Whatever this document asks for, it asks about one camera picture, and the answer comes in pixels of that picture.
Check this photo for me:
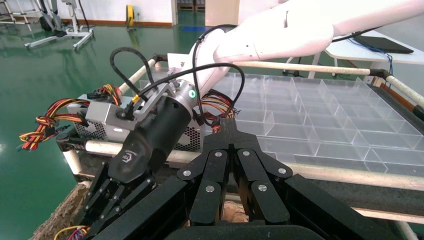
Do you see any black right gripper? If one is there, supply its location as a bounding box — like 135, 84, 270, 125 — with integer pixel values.
81, 96, 194, 237

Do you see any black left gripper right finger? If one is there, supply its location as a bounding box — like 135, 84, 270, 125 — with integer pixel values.
229, 118, 397, 240

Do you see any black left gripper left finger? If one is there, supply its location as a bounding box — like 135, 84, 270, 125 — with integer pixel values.
89, 118, 230, 240

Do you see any white cart leg pipe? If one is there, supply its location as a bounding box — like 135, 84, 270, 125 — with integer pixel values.
62, 149, 84, 176

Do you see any clear plastic divider tray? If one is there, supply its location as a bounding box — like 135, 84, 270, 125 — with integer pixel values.
139, 71, 424, 178

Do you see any white padded cart pipe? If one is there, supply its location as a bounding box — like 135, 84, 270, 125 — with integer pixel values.
84, 139, 424, 193
384, 74, 424, 122
117, 54, 168, 96
231, 60, 392, 79

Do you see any white table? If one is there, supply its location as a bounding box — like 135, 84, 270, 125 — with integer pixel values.
324, 29, 424, 80

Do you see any white wheeled stand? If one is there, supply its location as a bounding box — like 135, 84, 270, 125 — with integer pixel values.
23, 0, 95, 51

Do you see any yellow floor object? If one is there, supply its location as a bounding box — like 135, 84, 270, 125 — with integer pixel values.
125, 3, 136, 30

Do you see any black laptop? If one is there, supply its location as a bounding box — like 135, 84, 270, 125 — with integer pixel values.
352, 34, 416, 55

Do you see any black camera cable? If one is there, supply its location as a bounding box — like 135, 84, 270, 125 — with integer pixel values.
115, 62, 247, 128

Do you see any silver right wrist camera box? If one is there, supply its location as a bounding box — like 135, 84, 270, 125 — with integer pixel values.
114, 82, 173, 122

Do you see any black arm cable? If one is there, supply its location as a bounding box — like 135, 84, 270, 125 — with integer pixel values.
109, 46, 158, 100
191, 23, 239, 128

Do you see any blue cable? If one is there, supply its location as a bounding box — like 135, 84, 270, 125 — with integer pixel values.
347, 37, 395, 76

